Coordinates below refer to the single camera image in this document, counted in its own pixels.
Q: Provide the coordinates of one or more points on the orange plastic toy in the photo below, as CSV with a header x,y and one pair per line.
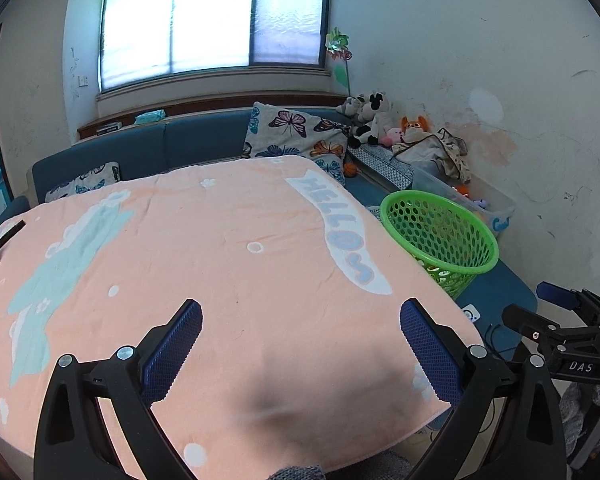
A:
x,y
462,191

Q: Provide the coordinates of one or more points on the peach printed blanket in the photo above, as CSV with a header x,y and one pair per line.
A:
x,y
205,260

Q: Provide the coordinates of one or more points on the clear plastic storage bin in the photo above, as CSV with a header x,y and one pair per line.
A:
x,y
500,210

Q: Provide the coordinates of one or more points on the grey plush toy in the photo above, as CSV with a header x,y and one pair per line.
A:
x,y
350,105

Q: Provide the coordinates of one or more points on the small butterfly print pillow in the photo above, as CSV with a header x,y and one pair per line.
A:
x,y
87,180

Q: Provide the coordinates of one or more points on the small white device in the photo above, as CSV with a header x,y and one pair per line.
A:
x,y
472,312

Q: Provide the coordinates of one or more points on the orange fox plush toy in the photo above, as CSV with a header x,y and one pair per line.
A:
x,y
414,125

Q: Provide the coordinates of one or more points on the person's grey plaid trousers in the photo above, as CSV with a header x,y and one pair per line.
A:
x,y
390,467

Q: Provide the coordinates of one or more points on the teal tissue pack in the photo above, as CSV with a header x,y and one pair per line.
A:
x,y
150,117

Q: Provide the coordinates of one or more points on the blue sofa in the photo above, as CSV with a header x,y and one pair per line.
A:
x,y
200,140

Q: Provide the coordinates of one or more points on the small dark box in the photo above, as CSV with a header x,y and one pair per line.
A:
x,y
109,128

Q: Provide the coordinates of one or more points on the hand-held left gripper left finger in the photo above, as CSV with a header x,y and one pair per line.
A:
x,y
172,355

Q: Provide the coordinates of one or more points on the pink plush toy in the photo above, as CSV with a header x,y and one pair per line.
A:
x,y
394,136

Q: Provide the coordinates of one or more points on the window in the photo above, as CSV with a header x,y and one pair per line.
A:
x,y
205,15

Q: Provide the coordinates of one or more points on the black remote control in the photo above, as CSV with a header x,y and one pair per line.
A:
x,y
7,235

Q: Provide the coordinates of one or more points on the person's right hand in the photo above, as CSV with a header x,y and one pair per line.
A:
x,y
572,407

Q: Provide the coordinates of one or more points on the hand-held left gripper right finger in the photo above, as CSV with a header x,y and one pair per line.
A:
x,y
430,355

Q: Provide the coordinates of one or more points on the green plastic basket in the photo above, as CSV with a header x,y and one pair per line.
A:
x,y
472,267

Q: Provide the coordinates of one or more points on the colourful pinwheel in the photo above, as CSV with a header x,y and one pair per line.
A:
x,y
337,42

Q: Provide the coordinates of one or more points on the grey patterned cushion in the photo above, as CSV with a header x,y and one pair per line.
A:
x,y
385,167

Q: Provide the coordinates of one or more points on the cow plush toy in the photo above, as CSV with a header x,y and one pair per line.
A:
x,y
377,110

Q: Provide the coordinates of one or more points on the large butterfly print pillow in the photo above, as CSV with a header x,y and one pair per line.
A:
x,y
290,127

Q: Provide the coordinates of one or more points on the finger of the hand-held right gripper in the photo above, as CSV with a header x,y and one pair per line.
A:
x,y
560,296
535,327

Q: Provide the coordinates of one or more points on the beige cloth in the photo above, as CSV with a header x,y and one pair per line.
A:
x,y
430,152

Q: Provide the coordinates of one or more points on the orange toy ball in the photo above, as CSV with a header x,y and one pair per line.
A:
x,y
350,171

